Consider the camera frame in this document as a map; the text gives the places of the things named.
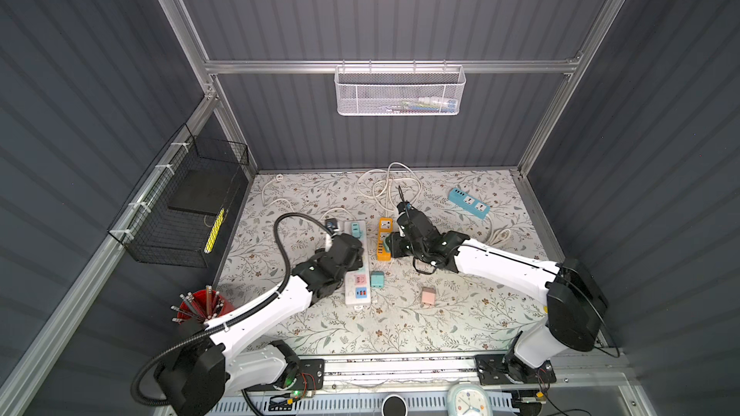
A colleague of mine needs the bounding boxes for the orange strip white cable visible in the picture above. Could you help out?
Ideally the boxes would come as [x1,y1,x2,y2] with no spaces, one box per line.
[353,161,424,218]

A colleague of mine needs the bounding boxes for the black pad in basket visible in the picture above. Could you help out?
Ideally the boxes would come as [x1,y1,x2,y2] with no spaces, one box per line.
[168,169,233,217]

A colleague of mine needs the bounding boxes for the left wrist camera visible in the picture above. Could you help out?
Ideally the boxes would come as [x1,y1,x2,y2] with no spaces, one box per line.
[325,218,341,234]

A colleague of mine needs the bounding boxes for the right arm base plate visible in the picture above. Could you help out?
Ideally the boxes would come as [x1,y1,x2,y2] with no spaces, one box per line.
[473,354,557,385]

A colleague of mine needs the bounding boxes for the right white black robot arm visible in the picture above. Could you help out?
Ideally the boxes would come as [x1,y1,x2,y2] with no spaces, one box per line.
[385,200,608,382]

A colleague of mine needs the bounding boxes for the white wire wall basket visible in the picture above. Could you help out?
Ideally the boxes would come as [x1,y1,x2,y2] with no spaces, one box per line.
[333,65,466,117]

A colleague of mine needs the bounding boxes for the yellow marker in basket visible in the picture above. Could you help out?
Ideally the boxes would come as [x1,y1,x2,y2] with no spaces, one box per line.
[203,208,227,254]

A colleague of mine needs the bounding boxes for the black round knob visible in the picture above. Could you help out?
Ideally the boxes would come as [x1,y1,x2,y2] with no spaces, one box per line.
[381,394,409,416]

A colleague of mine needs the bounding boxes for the markers in white basket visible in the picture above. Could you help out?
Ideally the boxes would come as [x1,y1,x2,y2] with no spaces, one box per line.
[382,97,459,115]

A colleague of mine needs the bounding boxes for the blue power strip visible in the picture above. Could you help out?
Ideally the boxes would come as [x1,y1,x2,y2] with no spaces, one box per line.
[448,188,489,220]

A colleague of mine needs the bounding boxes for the pink plug adapter front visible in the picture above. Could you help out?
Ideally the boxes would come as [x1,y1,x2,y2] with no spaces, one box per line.
[420,286,437,306]

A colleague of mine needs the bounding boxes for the red pencil cup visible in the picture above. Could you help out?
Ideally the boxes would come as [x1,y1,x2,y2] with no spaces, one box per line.
[171,285,235,324]

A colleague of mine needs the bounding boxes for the floral table mat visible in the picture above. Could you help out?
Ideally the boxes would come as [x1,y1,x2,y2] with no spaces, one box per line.
[219,166,547,354]

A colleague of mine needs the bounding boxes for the white power strip cable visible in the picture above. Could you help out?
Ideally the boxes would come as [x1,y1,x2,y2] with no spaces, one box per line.
[259,172,348,223]

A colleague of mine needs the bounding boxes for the orange power strip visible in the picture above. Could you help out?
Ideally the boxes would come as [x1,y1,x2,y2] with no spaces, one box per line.
[376,218,394,262]

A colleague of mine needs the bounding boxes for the white analog clock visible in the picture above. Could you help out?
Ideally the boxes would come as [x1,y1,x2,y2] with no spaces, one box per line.
[446,383,493,416]

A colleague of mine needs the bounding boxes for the white multicolour power strip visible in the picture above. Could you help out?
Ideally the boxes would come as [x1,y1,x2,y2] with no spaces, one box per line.
[344,221,371,310]

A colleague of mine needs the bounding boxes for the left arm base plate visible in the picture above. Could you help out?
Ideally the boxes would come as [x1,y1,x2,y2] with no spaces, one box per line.
[248,359,326,392]

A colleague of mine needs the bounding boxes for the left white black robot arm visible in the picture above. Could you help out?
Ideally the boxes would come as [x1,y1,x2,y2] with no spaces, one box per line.
[130,213,364,415]

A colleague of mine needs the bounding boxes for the blue strip white cable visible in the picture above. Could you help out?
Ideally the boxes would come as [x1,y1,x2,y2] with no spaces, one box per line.
[479,213,516,250]

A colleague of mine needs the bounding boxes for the black wire wall basket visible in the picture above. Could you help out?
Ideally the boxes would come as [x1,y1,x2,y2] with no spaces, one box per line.
[109,129,250,269]

